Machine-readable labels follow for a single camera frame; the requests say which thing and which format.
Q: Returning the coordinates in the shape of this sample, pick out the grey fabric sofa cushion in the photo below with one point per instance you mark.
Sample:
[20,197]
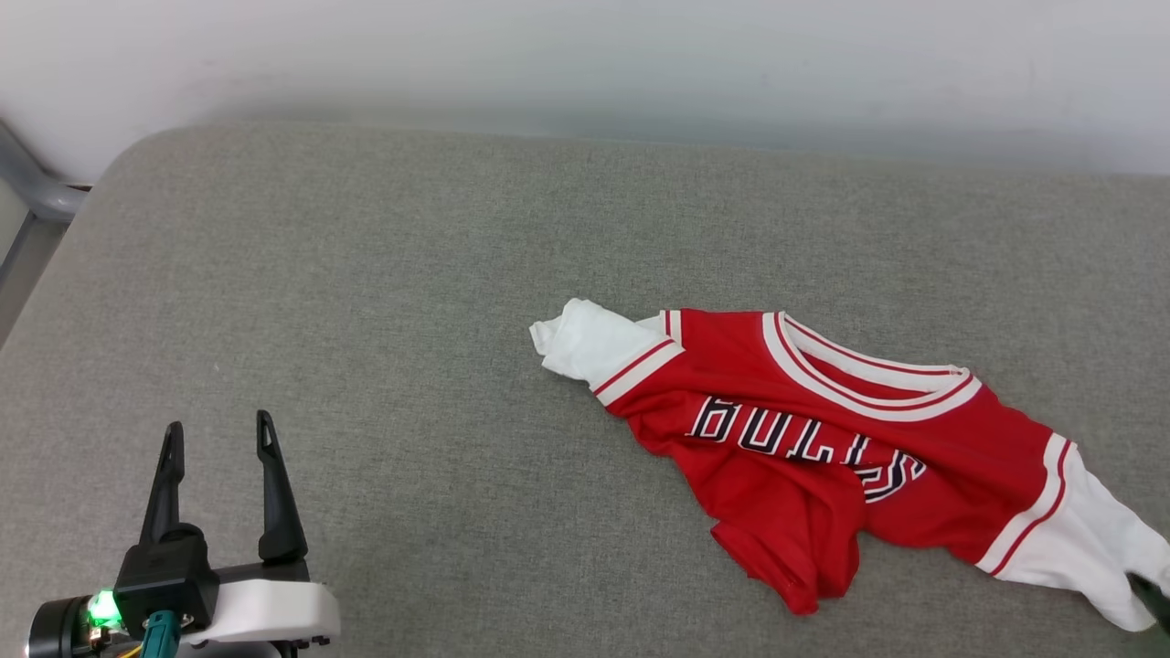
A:
[366,320]

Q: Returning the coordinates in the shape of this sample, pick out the red and white basketball jersey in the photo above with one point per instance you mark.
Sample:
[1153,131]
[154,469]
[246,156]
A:
[786,493]

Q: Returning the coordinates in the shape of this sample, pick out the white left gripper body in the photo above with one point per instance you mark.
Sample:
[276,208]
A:
[265,617]

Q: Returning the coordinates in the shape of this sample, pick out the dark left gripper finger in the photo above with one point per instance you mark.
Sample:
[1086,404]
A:
[277,512]
[166,484]

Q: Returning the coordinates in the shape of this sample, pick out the grey metal frame rail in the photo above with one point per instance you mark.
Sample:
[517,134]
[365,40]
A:
[37,196]

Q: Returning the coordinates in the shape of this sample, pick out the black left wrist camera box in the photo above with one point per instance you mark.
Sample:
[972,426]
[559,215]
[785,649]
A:
[169,571]

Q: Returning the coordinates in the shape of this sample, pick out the black module with green light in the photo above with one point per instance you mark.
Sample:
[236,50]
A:
[55,631]

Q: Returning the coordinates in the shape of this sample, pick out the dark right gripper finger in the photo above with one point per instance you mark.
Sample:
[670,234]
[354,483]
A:
[1154,601]

